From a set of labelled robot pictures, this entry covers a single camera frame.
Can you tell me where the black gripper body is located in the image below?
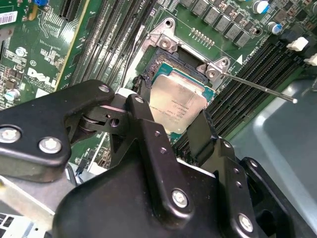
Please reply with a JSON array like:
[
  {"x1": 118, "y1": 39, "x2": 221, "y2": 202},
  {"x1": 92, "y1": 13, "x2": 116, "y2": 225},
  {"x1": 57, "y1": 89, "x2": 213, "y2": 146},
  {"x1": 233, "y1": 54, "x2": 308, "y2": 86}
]
[{"x1": 53, "y1": 138, "x2": 232, "y2": 238}]

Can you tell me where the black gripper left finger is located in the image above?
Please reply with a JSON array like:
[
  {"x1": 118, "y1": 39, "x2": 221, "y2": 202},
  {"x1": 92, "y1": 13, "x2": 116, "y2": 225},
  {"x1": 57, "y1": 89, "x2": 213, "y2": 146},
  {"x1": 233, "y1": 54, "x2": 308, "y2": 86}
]
[{"x1": 0, "y1": 74, "x2": 196, "y2": 223}]

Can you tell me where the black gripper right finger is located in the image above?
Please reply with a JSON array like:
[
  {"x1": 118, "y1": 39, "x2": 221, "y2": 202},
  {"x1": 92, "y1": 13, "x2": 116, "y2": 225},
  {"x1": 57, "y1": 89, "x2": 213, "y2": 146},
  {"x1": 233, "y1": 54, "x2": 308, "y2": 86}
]
[{"x1": 185, "y1": 109, "x2": 305, "y2": 238}]

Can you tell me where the silver CPU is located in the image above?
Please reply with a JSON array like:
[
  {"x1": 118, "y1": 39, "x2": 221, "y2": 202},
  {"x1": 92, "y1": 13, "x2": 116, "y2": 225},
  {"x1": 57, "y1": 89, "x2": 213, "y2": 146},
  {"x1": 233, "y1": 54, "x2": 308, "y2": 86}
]
[{"x1": 148, "y1": 61, "x2": 216, "y2": 136}]

